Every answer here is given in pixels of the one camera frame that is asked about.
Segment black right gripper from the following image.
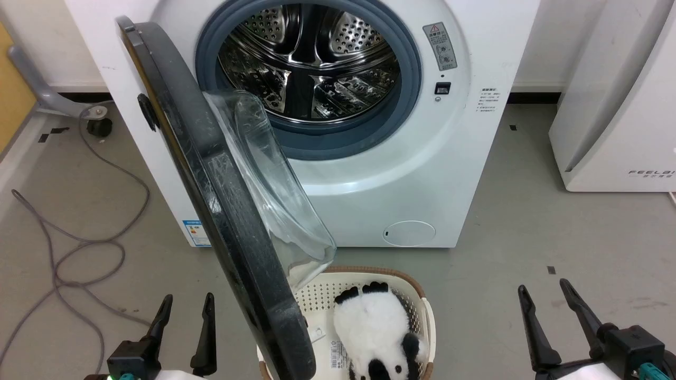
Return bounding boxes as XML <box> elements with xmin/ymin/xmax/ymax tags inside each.
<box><xmin>518</xmin><ymin>278</ymin><xmax>667</xmax><ymax>380</ymax></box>

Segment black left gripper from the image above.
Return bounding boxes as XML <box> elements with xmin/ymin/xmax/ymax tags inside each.
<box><xmin>107</xmin><ymin>292</ymin><xmax>218</xmax><ymax>380</ymax></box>

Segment dark round washing machine door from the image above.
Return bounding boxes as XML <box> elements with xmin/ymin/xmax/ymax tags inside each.
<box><xmin>116</xmin><ymin>16</ymin><xmax>337</xmax><ymax>380</ymax></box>

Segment white front-load washing machine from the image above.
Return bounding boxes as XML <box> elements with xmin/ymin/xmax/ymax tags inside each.
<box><xmin>64</xmin><ymin>0</ymin><xmax>541</xmax><ymax>249</ymax></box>

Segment grey rubber door gasket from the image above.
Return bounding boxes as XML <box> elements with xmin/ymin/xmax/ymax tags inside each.
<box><xmin>195</xmin><ymin>0</ymin><xmax>423</xmax><ymax>161</ymax></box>

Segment steel washing machine drum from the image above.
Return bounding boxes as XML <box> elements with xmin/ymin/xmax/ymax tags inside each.
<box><xmin>218</xmin><ymin>4</ymin><xmax>400</xmax><ymax>121</ymax></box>

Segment blue white energy label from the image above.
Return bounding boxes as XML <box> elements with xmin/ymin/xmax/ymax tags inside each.
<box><xmin>183</xmin><ymin>220</ymin><xmax>212</xmax><ymax>248</ymax></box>

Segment cream plastic laundry basket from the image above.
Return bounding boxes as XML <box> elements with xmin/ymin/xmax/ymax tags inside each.
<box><xmin>257</xmin><ymin>265</ymin><xmax>437</xmax><ymax>380</ymax></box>

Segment white barcode tag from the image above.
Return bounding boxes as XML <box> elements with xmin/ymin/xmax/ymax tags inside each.
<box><xmin>328</xmin><ymin>339</ymin><xmax>345</xmax><ymax>371</ymax></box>

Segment round white filter cover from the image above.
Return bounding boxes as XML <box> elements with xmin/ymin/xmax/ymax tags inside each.
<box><xmin>382</xmin><ymin>220</ymin><xmax>437</xmax><ymax>247</ymax></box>

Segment black white panda plush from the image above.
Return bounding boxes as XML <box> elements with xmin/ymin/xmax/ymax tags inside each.
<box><xmin>333</xmin><ymin>281</ymin><xmax>429</xmax><ymax>380</ymax></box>

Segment white appliance with grey lettering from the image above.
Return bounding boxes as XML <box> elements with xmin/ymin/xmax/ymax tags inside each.
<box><xmin>548</xmin><ymin>0</ymin><xmax>676</xmax><ymax>193</ymax></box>

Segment black caster wheel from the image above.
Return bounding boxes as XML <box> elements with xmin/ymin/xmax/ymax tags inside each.
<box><xmin>87</xmin><ymin>118</ymin><xmax>113</xmax><ymax>139</ymax></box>

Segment small black text label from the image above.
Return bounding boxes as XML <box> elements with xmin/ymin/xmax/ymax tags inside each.
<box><xmin>477</xmin><ymin>88</ymin><xmax>500</xmax><ymax>115</ymax></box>

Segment grey metal stand leg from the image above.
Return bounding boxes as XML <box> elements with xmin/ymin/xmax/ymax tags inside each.
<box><xmin>7</xmin><ymin>46</ymin><xmax>107</xmax><ymax>118</ymax></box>

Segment yellow wooden panel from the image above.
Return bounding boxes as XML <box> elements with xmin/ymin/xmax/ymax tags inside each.
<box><xmin>0</xmin><ymin>21</ymin><xmax>37</xmax><ymax>155</ymax></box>

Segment grey warning sticker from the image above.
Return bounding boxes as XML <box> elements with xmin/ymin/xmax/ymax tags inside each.
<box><xmin>422</xmin><ymin>22</ymin><xmax>458</xmax><ymax>71</ymax></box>

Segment grey floor cable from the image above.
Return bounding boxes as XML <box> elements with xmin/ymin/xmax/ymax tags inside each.
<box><xmin>0</xmin><ymin>108</ymin><xmax>154</xmax><ymax>376</ymax></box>

